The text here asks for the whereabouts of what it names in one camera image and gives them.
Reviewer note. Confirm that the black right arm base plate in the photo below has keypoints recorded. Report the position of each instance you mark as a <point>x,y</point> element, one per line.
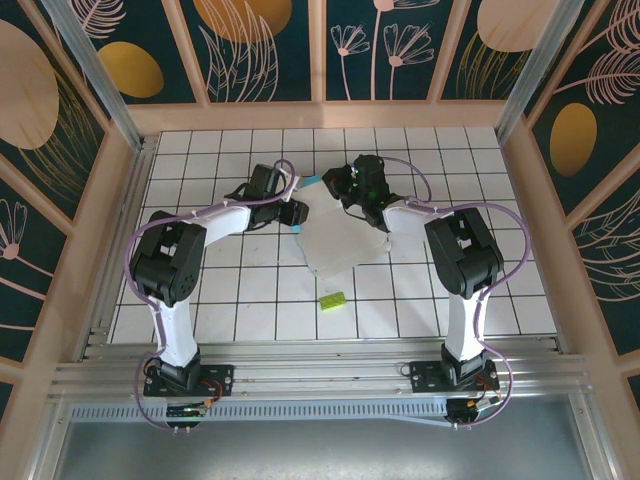
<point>425,375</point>

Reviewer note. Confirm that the aluminium side rail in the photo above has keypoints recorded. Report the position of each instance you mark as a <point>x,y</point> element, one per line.
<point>131,200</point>

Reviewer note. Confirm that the white and blue paper box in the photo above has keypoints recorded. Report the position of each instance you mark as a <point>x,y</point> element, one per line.
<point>340,240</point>

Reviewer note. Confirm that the green toy brick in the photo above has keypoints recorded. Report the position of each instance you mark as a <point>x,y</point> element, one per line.
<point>334,301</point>

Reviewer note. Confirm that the aluminium frame post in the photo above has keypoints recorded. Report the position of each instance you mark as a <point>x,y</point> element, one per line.
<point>535,70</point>
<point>100,85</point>

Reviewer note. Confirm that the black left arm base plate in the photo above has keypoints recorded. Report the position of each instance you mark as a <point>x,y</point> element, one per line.
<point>220,380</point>

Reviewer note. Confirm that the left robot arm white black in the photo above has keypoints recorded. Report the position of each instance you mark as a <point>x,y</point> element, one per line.
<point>175,325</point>

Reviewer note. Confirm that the aluminium mounting rail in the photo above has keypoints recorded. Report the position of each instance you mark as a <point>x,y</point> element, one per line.
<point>325,372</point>

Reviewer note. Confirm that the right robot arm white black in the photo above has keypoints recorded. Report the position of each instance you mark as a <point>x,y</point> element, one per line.
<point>465,250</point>

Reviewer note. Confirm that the small circuit board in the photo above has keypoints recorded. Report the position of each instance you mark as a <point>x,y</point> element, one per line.
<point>186,413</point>
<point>470,407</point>

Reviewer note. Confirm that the grey metal sheet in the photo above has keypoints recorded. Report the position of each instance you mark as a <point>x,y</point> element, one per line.
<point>320,450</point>

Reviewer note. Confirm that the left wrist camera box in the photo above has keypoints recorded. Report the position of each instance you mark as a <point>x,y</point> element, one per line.
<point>292,187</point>

